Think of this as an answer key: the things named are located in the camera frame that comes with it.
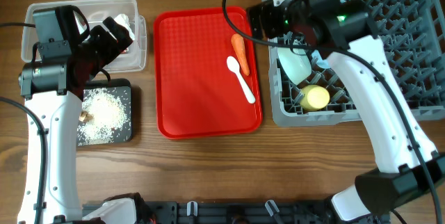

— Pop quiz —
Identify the mint green bowl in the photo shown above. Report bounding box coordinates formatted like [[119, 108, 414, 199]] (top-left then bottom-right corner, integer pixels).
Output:
[[277, 48, 312, 85]]

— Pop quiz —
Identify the red plastic tray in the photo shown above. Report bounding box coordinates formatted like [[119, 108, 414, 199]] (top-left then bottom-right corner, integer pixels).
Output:
[[153, 8, 262, 139]]

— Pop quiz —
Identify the black tray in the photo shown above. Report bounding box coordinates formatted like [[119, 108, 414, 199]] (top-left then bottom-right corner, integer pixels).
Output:
[[74, 78, 134, 147]]

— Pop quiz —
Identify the light blue plate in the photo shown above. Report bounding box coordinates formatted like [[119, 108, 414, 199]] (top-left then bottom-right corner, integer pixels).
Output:
[[311, 50, 330, 69]]

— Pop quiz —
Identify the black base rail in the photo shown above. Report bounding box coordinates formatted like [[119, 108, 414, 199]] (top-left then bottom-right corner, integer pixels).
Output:
[[147, 200, 342, 224]]

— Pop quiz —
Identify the clear plastic bin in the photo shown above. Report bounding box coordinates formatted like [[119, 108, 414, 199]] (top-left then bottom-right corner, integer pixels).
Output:
[[25, 0, 148, 73]]

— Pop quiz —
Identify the brown food chunk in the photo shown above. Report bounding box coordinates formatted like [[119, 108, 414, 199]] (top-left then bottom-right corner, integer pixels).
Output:
[[79, 111, 93, 123]]

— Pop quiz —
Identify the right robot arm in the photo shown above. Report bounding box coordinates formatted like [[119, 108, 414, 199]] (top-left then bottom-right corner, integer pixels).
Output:
[[248, 0, 444, 223]]

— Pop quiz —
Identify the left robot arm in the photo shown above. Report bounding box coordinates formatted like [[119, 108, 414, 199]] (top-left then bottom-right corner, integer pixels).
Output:
[[17, 5, 156, 223]]

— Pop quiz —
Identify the right black cable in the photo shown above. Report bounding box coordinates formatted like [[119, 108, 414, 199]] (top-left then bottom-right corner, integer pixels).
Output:
[[221, 0, 444, 224]]

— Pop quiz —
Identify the grey dishwasher rack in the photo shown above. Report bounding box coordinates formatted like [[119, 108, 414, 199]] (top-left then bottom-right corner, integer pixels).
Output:
[[268, 0, 444, 127]]

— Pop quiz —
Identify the white tissue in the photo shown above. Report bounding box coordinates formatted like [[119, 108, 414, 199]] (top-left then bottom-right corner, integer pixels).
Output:
[[114, 13, 135, 41]]

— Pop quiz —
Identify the spilled white rice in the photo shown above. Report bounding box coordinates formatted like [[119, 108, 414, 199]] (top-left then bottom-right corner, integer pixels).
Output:
[[76, 88, 132, 145]]

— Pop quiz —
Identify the yellow plastic cup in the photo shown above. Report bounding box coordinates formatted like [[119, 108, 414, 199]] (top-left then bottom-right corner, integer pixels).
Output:
[[300, 85, 330, 111]]

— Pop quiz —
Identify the orange carrot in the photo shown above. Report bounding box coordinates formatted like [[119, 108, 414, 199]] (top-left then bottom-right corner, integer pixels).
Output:
[[231, 33, 250, 76]]

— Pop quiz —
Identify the white plastic spoon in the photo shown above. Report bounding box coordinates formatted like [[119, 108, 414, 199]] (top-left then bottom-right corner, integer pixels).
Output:
[[226, 56, 256, 104]]

